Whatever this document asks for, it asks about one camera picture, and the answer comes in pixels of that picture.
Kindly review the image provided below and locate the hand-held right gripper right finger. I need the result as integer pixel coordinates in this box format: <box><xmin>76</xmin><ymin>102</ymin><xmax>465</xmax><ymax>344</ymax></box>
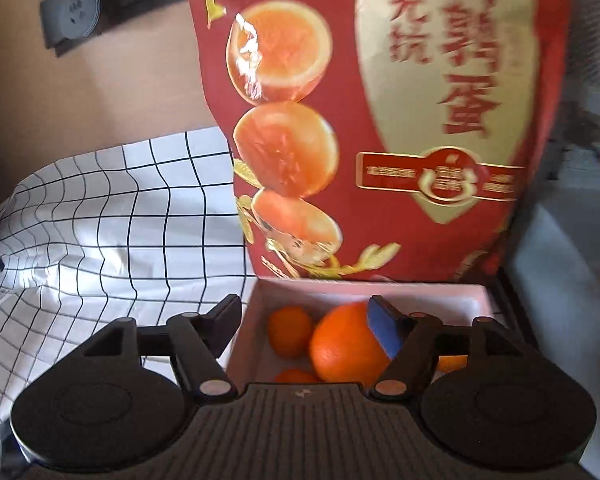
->
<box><xmin>367</xmin><ymin>296</ymin><xmax>538</xmax><ymax>401</ymax></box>

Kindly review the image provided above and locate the pink cardboard box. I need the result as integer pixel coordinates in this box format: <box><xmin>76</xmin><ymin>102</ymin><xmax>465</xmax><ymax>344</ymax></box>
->
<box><xmin>227</xmin><ymin>280</ymin><xmax>506</xmax><ymax>386</ymax></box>

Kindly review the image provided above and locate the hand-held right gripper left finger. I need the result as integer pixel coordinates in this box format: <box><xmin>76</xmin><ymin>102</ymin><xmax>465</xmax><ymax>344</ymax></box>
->
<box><xmin>82</xmin><ymin>294</ymin><xmax>242</xmax><ymax>406</ymax></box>

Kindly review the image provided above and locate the small round orange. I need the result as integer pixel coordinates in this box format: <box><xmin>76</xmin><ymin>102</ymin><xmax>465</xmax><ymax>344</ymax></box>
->
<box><xmin>274</xmin><ymin>369</ymin><xmax>321</xmax><ymax>385</ymax></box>

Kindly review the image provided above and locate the small oval orange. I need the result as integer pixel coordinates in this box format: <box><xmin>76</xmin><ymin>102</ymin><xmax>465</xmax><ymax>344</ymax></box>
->
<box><xmin>267</xmin><ymin>307</ymin><xmax>315</xmax><ymax>360</ymax></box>

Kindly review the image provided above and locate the black computer case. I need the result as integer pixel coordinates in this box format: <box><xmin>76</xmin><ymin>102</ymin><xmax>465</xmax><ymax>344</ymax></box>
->
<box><xmin>500</xmin><ymin>110</ymin><xmax>600</xmax><ymax>411</ymax></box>

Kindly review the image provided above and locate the large orange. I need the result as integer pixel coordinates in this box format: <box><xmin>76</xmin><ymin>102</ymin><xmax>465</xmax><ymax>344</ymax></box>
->
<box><xmin>309</xmin><ymin>302</ymin><xmax>398</xmax><ymax>386</ymax></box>

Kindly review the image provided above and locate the red snack bag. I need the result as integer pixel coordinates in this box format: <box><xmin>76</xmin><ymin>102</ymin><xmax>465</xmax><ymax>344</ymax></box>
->
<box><xmin>182</xmin><ymin>0</ymin><xmax>573</xmax><ymax>283</ymax></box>

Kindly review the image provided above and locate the white black checked tablecloth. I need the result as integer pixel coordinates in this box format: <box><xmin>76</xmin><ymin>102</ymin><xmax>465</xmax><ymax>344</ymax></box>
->
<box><xmin>0</xmin><ymin>127</ymin><xmax>258</xmax><ymax>441</ymax></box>

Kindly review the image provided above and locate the grey wall socket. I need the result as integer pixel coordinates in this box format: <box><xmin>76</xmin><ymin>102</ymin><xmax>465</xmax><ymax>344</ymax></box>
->
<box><xmin>39</xmin><ymin>0</ymin><xmax>187</xmax><ymax>58</ymax></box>

